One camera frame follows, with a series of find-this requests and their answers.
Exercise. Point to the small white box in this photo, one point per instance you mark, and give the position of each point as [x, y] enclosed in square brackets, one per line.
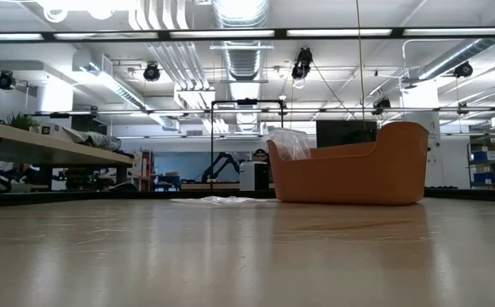
[49, 129]

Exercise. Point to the black robot station frame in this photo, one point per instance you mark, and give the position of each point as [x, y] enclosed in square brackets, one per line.
[247, 101]

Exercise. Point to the blue bin shelf rack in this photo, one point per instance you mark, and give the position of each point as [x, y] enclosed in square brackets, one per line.
[494, 177]

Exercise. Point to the orange plastic bin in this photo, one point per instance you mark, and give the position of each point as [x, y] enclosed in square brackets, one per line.
[349, 179]

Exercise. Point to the white red rack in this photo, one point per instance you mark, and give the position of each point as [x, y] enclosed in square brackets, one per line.
[145, 170]

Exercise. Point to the wooden workbench grey legs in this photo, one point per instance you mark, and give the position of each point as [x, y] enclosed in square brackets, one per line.
[59, 151]

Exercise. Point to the clear plastic bag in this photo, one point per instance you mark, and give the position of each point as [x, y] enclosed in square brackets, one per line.
[289, 145]
[223, 199]

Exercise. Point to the grey patterned cloth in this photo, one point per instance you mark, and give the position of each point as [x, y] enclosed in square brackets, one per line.
[98, 140]

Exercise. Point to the person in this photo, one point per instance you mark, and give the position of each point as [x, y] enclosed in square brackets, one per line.
[260, 154]

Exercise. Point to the green potted plant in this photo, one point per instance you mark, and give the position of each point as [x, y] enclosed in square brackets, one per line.
[21, 121]

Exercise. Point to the black monitor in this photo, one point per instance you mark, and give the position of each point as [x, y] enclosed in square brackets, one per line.
[336, 134]

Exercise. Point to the black beam with light strips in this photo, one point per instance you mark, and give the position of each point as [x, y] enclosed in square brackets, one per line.
[164, 35]

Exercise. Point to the white cylindrical bin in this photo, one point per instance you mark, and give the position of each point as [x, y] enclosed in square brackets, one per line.
[251, 177]

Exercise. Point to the black background robot arm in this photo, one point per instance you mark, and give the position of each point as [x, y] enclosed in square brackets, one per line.
[221, 162]

